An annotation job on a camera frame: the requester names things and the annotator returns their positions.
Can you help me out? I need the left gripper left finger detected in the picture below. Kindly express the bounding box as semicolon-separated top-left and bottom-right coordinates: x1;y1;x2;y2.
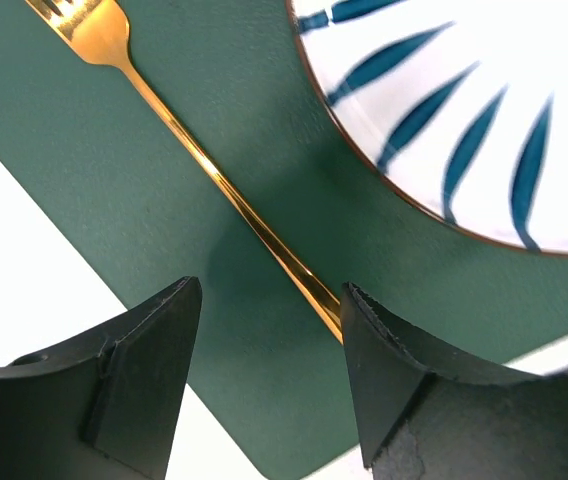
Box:
0;277;202;479

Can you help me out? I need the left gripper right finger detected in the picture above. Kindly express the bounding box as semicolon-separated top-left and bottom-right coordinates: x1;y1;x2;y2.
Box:
341;283;568;479

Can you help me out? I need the green placemat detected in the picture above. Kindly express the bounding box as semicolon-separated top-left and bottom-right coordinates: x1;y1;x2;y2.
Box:
0;1;568;479

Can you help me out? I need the white plate with black stripes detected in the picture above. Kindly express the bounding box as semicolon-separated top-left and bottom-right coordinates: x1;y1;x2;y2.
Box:
287;1;568;256

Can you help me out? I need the gold fork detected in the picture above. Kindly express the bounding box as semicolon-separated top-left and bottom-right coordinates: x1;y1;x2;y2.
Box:
27;0;343;342

